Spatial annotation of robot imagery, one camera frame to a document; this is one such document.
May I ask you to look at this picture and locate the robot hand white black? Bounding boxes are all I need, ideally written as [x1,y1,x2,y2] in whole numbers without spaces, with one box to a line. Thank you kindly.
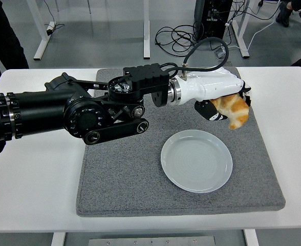
[177,66,252,122]

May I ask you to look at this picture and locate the croissant bread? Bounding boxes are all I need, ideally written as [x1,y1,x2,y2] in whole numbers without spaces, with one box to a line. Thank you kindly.
[210,93,250,130]

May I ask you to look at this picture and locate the pale blue round plate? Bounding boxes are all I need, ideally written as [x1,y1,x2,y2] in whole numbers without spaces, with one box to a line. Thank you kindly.
[160,129,233,193]

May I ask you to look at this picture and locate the grey metal plate with screws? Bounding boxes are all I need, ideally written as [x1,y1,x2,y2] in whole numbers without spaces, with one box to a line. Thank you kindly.
[88,236,217,246]

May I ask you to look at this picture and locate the grey floor socket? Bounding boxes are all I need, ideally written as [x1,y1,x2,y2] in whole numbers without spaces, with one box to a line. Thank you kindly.
[214,50,229,61]

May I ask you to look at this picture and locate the black computer tower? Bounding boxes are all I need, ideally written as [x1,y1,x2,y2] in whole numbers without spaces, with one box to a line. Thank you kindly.
[193,0,233,42]

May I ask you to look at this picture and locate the grey fabric mat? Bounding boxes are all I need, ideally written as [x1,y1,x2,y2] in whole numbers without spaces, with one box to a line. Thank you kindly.
[75,67,286,217]

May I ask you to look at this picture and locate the white table leg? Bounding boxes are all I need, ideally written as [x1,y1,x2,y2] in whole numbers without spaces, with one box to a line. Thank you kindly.
[50,232,67,246]
[243,229,260,246]

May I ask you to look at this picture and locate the person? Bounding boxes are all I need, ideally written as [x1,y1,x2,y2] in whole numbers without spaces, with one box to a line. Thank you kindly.
[0,0,30,89]

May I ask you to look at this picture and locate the white desk leg frame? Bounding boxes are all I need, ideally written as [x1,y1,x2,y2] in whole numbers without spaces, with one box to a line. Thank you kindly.
[143,0,151,60]
[231,0,251,59]
[27,0,57,61]

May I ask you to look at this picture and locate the tangled black cable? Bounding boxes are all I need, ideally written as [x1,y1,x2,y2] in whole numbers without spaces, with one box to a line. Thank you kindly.
[155,24,200,56]

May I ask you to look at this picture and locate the white cable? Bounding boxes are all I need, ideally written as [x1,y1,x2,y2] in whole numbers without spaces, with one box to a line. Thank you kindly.
[221,10,283,52]

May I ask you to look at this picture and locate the thin black cable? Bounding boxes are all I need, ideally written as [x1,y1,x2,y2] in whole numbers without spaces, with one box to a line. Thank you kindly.
[43,0,65,34]

